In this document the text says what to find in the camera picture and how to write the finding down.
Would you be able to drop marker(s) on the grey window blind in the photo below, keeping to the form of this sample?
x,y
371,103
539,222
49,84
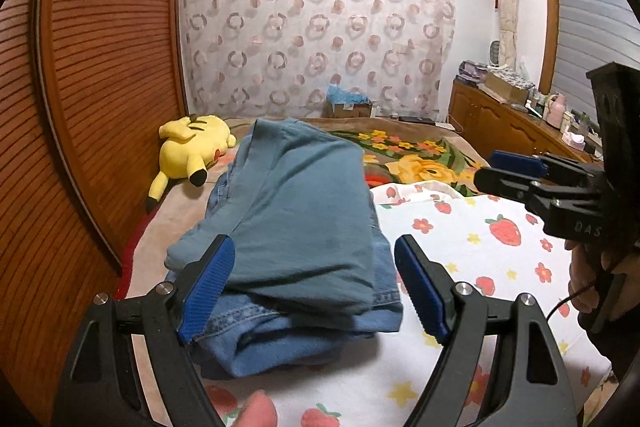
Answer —
x,y
592,33

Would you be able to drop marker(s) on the person's left hand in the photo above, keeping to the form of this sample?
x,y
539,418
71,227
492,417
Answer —
x,y
258,411

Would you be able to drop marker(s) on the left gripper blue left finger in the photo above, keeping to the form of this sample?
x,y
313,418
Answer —
x,y
199,286

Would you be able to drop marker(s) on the wooden sideboard cabinet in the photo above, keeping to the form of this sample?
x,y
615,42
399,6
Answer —
x,y
488,126

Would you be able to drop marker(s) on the teal green shorts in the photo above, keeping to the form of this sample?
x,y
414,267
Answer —
x,y
295,203

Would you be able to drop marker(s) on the cardboard box on cabinet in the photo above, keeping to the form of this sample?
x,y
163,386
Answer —
x,y
511,89

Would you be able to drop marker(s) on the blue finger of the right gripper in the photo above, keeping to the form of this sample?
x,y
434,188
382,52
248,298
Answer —
x,y
525,165
504,184

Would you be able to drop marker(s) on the person's right hand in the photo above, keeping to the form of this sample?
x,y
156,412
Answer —
x,y
583,272

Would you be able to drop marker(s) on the sheer circle pattern curtain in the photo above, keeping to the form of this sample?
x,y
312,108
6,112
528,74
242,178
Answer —
x,y
248,58

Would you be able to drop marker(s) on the pink tissue box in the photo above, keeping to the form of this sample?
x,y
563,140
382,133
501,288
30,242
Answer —
x,y
574,140

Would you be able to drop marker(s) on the wooden louvered wardrobe door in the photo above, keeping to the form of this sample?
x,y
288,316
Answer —
x,y
85,84

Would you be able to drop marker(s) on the folded blue jeans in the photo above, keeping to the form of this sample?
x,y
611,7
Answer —
x,y
247,335

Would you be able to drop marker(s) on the white strawberry flower sheet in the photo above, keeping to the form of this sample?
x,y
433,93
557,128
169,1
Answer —
x,y
494,245

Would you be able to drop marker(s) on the yellow pikachu plush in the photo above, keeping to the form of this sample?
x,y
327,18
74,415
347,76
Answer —
x,y
190,146

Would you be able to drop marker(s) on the pink thermos jug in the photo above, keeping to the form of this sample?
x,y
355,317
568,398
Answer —
x,y
555,109

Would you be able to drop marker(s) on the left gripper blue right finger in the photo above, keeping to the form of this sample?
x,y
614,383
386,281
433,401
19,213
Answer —
x,y
429,288

